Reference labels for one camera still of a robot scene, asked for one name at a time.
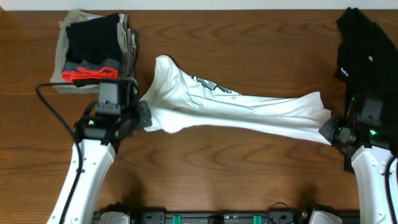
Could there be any folded khaki garment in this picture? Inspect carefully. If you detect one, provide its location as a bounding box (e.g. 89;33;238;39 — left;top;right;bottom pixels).
50;10;138;94

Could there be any white t-shirt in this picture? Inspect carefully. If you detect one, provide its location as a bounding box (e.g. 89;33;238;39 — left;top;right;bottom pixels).
141;55;331;144

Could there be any black t-shirt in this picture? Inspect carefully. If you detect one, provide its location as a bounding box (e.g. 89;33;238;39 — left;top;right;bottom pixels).
334;6;398;172

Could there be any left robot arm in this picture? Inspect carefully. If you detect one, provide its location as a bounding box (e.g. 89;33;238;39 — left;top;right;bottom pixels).
48;101;152;223

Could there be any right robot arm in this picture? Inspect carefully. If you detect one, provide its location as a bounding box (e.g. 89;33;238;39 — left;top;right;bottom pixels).
319;116;397;223

